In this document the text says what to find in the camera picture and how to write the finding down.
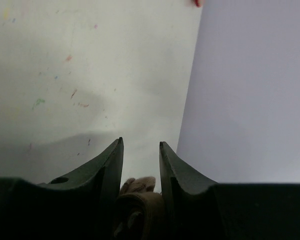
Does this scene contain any pink green dotted sock pair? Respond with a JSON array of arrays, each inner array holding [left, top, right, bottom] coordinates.
[[192, 0, 205, 8]]

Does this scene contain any brown sock striped cuff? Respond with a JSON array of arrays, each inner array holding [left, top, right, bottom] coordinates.
[[111, 176, 169, 240]]

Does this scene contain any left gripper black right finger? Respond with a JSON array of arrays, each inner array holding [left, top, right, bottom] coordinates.
[[159, 142, 300, 240]]

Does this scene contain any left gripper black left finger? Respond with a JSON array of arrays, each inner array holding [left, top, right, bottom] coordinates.
[[0, 138, 124, 240]]

